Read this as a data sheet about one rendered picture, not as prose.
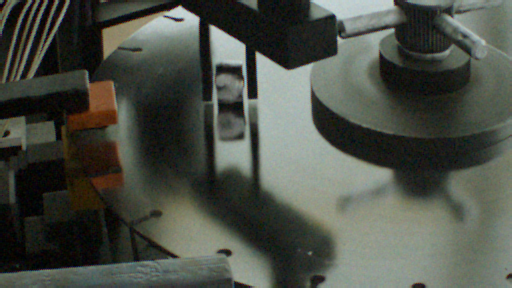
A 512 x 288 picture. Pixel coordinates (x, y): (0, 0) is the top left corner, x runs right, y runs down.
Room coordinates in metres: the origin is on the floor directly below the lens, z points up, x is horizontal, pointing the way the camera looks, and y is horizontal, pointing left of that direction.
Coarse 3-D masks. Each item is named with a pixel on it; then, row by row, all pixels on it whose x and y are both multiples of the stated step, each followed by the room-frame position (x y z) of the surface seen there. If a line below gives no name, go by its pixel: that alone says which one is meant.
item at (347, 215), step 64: (320, 0) 0.62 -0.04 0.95; (384, 0) 0.62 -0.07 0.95; (128, 64) 0.55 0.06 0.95; (192, 64) 0.55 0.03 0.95; (128, 128) 0.49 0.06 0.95; (192, 128) 0.48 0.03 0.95; (256, 128) 0.48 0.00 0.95; (320, 128) 0.48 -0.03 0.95; (128, 192) 0.43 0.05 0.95; (192, 192) 0.43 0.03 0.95; (256, 192) 0.43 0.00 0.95; (320, 192) 0.43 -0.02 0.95; (384, 192) 0.43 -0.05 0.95; (448, 192) 0.42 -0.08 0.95; (192, 256) 0.39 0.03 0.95; (256, 256) 0.39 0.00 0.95; (320, 256) 0.38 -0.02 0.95; (384, 256) 0.38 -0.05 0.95; (448, 256) 0.38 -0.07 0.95
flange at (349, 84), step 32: (384, 32) 0.56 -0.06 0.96; (320, 64) 0.52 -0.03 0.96; (352, 64) 0.52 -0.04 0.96; (384, 64) 0.50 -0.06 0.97; (416, 64) 0.49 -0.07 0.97; (448, 64) 0.49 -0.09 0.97; (480, 64) 0.52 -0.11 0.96; (320, 96) 0.49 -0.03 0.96; (352, 96) 0.49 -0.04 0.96; (384, 96) 0.49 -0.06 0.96; (416, 96) 0.48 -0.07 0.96; (448, 96) 0.48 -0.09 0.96; (480, 96) 0.48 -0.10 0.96; (352, 128) 0.47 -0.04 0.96; (384, 128) 0.46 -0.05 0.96; (416, 128) 0.46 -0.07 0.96; (448, 128) 0.46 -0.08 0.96; (480, 128) 0.46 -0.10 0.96
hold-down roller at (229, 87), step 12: (228, 60) 0.51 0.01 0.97; (240, 60) 0.51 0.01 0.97; (216, 72) 0.50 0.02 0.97; (228, 72) 0.50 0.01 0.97; (240, 72) 0.50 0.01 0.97; (216, 84) 0.50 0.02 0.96; (228, 84) 0.50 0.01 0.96; (240, 84) 0.50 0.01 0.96; (228, 96) 0.50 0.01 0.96; (240, 96) 0.50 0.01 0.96
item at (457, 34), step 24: (408, 0) 0.50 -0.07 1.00; (432, 0) 0.50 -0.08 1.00; (456, 0) 0.51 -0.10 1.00; (480, 0) 0.52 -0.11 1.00; (360, 24) 0.49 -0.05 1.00; (384, 24) 0.49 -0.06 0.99; (408, 24) 0.50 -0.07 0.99; (432, 24) 0.49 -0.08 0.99; (456, 24) 0.48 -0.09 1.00; (408, 48) 0.50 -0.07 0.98; (432, 48) 0.49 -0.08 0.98; (480, 48) 0.46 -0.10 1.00
